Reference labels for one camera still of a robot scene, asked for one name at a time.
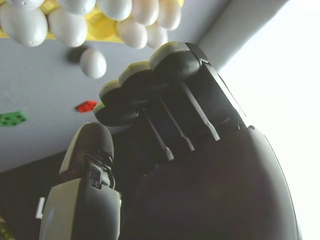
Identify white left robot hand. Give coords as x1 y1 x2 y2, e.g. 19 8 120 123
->
38 41 303 240

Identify yellow egg carton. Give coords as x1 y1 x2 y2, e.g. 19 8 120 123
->
0 0 185 44

